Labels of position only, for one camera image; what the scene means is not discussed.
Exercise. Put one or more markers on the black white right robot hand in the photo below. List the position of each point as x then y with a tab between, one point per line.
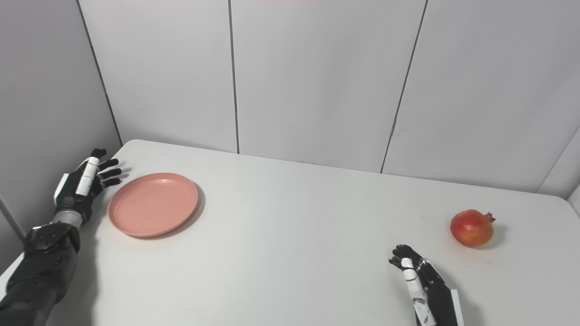
430	294

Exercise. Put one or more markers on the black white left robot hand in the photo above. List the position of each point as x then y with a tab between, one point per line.
72	194

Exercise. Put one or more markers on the red pomegranate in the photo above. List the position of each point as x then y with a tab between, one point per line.
471	227

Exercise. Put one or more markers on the pink round plate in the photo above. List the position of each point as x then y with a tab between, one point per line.
153	204

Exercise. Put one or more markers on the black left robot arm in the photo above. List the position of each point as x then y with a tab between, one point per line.
38	267

